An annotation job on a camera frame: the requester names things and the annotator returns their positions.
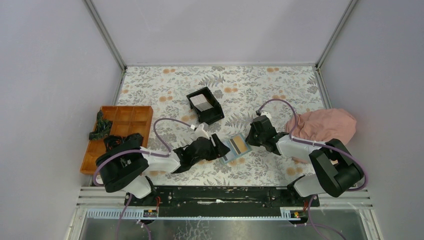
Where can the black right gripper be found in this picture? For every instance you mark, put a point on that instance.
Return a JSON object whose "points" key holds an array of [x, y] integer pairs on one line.
{"points": [[249, 138]]}

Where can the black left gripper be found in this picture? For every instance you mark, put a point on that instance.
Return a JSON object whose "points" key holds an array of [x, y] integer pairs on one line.
{"points": [[219, 150]]}

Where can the white magnetic stripe card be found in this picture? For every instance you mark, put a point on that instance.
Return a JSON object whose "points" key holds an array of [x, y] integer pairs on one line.
{"points": [[226, 159]]}

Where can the gold credit card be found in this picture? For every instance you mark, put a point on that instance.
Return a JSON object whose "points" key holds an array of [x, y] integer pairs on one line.
{"points": [[239, 145]]}

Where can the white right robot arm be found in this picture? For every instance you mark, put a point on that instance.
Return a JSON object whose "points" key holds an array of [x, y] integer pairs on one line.
{"points": [[335, 172]]}

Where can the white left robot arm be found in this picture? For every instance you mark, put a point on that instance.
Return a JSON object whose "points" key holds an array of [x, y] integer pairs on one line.
{"points": [[122, 167]]}

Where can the black card box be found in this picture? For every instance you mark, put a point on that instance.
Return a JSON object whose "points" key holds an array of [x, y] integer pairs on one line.
{"points": [[209, 116]]}

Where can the stack of white cards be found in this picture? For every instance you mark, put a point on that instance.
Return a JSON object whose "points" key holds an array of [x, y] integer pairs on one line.
{"points": [[200, 102]]}

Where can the pink cloth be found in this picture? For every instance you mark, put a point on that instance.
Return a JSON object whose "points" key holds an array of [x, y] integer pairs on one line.
{"points": [[326, 124]]}

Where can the orange compartment tray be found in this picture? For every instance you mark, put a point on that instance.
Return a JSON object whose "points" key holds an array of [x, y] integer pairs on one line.
{"points": [[125, 120]]}

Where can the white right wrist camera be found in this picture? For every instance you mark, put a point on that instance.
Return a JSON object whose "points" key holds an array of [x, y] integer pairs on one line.
{"points": [[264, 113]]}

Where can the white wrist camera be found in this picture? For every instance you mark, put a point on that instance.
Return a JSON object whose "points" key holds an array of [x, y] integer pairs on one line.
{"points": [[264, 113], [200, 131]]}

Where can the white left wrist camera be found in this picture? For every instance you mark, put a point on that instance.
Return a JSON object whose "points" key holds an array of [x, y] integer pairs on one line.
{"points": [[200, 131]]}

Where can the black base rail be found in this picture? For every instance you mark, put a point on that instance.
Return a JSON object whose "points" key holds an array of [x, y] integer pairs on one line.
{"points": [[222, 201]]}

